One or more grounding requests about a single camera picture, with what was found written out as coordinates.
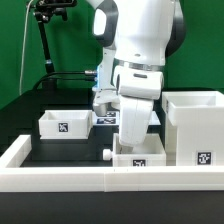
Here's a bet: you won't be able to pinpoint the white front drawer box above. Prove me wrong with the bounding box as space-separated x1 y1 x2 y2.
103 133 166 167

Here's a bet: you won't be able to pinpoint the white drawer cabinet frame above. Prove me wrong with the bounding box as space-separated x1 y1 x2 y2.
162 91 224 166

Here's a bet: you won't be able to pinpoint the black camera stand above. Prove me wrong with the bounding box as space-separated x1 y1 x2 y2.
31 0 77 91

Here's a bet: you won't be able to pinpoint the white marker tag sheet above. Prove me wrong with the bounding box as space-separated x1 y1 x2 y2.
92 111 161 126

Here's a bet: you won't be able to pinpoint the white workspace border frame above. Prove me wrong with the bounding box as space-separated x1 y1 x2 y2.
0 135 224 192

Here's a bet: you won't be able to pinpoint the black cables at base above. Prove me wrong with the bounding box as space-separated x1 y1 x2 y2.
32 69 99 91

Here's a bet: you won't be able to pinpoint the white drawer box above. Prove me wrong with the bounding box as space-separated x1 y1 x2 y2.
39 110 93 140
103 133 166 167

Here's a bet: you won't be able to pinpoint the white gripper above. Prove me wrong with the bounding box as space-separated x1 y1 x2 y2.
119 96 154 154

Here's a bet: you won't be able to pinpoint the white cable on left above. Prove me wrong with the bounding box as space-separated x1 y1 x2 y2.
18 0 36 96

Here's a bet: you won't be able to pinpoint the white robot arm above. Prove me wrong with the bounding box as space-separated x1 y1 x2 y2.
86 0 186 147

